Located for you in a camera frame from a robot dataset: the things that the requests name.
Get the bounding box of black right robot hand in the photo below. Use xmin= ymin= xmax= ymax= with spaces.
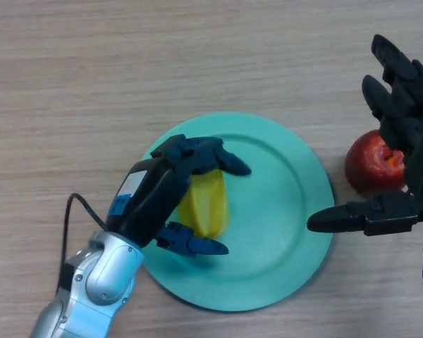
xmin=307 ymin=34 xmax=423 ymax=237

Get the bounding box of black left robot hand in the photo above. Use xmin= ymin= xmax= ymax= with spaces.
xmin=105 ymin=133 xmax=252 ymax=258

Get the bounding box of yellow starfruit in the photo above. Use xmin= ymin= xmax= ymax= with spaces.
xmin=177 ymin=168 xmax=231 ymax=239

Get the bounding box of green round plate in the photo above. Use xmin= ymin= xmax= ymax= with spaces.
xmin=140 ymin=111 xmax=336 ymax=313

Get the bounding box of red apple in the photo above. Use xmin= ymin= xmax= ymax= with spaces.
xmin=344 ymin=129 xmax=408 ymax=195

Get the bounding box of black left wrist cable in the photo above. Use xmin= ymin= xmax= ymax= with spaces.
xmin=58 ymin=192 xmax=110 ymax=293

